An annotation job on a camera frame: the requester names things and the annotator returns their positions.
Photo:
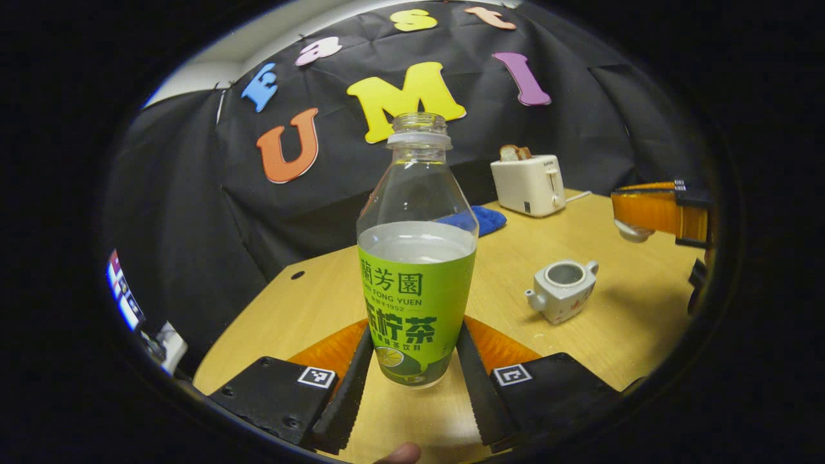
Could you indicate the computer monitor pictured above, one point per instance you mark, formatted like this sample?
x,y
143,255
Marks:
x,y
126,296

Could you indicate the white side table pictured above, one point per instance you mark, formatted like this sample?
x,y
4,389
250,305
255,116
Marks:
x,y
171,345

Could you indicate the bread slice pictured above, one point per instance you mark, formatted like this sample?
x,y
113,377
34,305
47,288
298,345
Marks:
x,y
514,153

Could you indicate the white teacup lid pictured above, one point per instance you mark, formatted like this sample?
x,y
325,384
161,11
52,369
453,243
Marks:
x,y
633,232

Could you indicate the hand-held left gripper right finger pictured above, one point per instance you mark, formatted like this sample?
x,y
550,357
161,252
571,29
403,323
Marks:
x,y
548,393

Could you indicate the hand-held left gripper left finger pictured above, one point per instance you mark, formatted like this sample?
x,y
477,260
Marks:
x,y
290,393

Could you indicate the white ceramic teacup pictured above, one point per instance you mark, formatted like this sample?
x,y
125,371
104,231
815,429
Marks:
x,y
557,303

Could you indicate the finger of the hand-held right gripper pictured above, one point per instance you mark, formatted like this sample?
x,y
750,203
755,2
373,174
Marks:
x,y
654,209

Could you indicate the blue folded cloth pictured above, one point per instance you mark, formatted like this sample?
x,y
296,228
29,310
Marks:
x,y
486,220

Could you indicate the green label water bottle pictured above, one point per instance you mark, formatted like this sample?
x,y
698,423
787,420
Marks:
x,y
417,290

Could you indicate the white toaster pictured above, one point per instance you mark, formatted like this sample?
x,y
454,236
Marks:
x,y
525,187

